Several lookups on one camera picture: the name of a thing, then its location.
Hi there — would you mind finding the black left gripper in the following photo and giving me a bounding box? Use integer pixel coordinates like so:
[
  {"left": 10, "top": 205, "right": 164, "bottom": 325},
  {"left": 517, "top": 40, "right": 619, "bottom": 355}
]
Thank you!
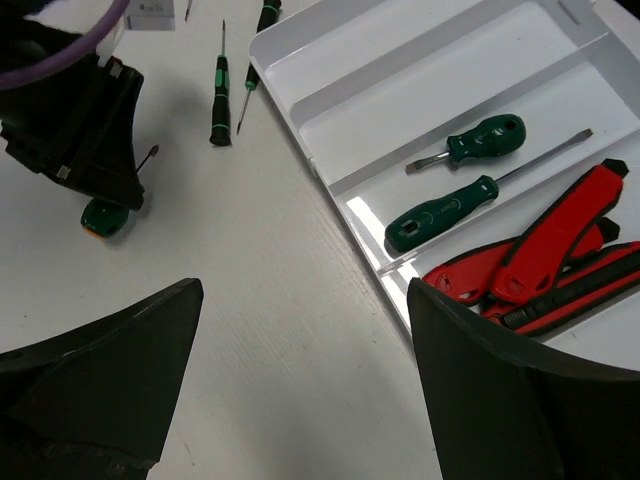
[{"left": 1, "top": 14, "right": 144, "bottom": 210}]

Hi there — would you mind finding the red black utility knife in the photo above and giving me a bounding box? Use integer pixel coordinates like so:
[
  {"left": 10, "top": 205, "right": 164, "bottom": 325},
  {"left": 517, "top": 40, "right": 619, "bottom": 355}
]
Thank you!
[{"left": 481, "top": 241, "right": 639, "bottom": 337}]

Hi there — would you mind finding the small black precision screwdriver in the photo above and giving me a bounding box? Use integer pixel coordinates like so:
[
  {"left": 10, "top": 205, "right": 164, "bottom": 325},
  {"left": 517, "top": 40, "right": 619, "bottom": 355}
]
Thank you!
[{"left": 184, "top": 0, "right": 194, "bottom": 22}]

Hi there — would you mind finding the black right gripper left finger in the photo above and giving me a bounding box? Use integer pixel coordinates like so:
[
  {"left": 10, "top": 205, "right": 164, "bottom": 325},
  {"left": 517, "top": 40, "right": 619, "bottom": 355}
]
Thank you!
[{"left": 1, "top": 278, "right": 204, "bottom": 479}]

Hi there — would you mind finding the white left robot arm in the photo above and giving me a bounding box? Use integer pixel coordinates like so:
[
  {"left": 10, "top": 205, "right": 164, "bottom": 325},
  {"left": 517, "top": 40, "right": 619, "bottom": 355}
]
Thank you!
[{"left": 1, "top": 1, "right": 204, "bottom": 479}]

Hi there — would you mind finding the stubby green orange screwdriver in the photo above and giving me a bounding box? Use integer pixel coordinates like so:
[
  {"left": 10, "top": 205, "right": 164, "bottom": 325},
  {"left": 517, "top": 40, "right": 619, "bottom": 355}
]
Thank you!
[{"left": 79, "top": 144, "right": 160, "bottom": 239}]

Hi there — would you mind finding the black green precision screwdriver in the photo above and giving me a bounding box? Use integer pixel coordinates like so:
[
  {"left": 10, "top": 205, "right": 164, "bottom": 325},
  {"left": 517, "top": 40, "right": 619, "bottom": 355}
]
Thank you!
[{"left": 236, "top": 0, "right": 282, "bottom": 135}]

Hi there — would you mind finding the white compartment tray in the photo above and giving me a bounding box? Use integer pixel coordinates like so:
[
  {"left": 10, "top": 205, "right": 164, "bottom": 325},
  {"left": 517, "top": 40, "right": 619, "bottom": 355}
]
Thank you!
[{"left": 254, "top": 1, "right": 639, "bottom": 338}]

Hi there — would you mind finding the red curved utility knife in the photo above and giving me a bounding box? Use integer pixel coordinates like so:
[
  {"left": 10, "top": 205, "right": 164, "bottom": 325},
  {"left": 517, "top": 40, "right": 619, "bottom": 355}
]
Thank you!
[{"left": 422, "top": 217, "right": 620, "bottom": 306}]

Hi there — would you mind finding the long green screwdriver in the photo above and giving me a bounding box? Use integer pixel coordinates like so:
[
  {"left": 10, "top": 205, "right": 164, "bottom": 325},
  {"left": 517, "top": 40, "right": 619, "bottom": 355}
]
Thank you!
[{"left": 385, "top": 129, "right": 594, "bottom": 253}]

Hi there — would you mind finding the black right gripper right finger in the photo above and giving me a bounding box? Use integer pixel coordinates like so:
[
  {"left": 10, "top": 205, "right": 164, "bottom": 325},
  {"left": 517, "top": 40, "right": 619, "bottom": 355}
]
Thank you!
[{"left": 408, "top": 279, "right": 639, "bottom": 479}]

